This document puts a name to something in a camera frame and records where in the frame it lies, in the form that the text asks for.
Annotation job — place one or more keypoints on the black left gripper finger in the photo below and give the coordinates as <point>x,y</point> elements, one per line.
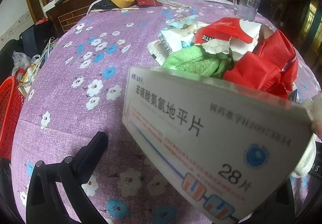
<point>44,203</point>

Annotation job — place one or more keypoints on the white medicine box blue print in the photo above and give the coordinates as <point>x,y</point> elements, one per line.
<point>225,148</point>

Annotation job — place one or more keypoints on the green towel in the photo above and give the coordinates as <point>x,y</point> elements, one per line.
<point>196,60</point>

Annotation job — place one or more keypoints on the torn red white carton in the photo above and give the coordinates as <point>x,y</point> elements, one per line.
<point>237,34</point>

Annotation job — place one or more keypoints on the white tube box red label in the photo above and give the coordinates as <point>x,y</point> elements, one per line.
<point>157,51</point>

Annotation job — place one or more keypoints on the white sachet red print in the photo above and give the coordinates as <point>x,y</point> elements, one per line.
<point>177,36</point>

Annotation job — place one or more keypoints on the white tissue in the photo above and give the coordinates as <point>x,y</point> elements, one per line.
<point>313,108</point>

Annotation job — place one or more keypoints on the red plastic basket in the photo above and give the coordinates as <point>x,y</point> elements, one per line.
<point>11,104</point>

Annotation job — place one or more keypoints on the purple floral tablecloth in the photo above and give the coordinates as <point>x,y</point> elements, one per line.
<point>79,91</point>

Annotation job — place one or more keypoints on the dark navy bag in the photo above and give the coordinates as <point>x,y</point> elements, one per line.
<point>36,37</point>

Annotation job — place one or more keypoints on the wooden chopsticks pair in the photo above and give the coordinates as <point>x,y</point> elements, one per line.
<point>172,3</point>

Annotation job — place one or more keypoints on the clear plastic measuring jug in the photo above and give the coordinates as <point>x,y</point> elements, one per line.
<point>247,9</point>

